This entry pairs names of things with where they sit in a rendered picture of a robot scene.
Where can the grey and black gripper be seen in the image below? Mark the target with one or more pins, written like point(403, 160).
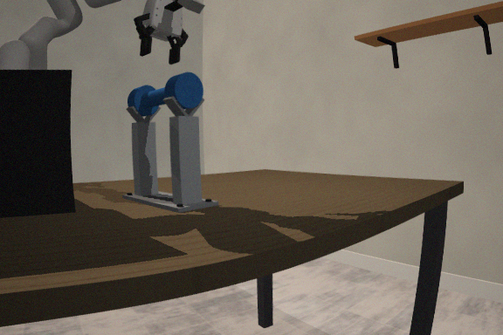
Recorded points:
point(162, 24)

